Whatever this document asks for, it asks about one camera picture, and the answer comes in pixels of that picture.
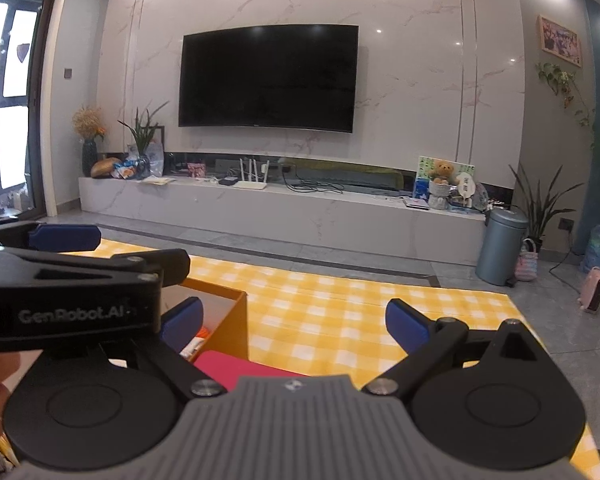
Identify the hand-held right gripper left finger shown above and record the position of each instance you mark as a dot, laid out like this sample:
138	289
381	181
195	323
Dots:
182	320

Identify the brown bread-shaped cushion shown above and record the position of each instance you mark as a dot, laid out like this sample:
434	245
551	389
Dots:
105	168

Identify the cardboard box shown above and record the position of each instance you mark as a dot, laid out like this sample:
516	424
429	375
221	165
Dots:
230	330

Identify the patterned round fan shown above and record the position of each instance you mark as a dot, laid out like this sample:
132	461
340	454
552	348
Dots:
482	197

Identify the hanging ivy plant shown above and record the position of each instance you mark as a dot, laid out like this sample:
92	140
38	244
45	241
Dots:
562	82

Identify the white flat box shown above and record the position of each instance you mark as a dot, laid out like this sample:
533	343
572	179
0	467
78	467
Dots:
416	203

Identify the white router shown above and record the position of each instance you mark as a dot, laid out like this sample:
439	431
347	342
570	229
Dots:
250	185

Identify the potted long-leaf plant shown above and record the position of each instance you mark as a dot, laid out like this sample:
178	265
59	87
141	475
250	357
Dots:
542	210

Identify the orange capped white item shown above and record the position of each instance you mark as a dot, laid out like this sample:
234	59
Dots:
192	350

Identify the clear plastic bag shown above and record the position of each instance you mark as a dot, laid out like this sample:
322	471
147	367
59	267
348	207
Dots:
154	160

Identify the black set-top box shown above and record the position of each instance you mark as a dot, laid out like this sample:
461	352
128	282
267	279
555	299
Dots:
227	181

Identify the green and blue picture board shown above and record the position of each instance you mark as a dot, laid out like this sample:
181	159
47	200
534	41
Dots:
422	180

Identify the teddy bear bouquet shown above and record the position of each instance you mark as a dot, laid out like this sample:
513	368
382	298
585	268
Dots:
441	170

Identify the woven basket bag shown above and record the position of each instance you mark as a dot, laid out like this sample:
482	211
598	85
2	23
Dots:
526	265

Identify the wall switch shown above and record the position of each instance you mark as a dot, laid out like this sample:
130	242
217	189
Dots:
68	74

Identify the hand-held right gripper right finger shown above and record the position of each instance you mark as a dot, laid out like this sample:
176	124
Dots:
405	320

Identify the pink photo card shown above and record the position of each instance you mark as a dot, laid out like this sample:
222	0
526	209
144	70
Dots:
196	170

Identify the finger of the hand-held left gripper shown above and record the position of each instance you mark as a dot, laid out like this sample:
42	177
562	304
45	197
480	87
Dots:
65	238
170	265

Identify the white hand fan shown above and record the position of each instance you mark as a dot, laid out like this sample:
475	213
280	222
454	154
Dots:
465	186

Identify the glass balcony door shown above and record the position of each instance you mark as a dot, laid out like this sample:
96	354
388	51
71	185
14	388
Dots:
47	110

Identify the dark vase with dried flowers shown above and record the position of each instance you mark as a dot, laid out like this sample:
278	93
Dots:
89	157

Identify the framed wall picture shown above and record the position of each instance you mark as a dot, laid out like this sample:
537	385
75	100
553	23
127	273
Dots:
560	40

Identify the wall socket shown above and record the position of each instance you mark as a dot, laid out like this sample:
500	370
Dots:
566	224

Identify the pink heater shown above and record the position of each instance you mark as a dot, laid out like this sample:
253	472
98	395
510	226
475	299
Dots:
592	292

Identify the white marble television cabinet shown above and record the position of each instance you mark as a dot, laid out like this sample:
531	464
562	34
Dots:
280	215

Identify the yellow checked cloth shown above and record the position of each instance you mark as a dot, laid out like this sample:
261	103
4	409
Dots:
330	305

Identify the snack packets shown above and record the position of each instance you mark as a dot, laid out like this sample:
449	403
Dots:
125	171

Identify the red box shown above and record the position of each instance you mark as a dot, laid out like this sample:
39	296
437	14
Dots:
240	367

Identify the black wall television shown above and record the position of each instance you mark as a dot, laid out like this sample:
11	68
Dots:
267	80

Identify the papers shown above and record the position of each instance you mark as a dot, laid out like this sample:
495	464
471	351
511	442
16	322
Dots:
157	180

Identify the grey trash can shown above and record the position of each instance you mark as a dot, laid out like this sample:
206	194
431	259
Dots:
500	250

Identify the green plant in glass vase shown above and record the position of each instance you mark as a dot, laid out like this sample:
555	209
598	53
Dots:
142	135

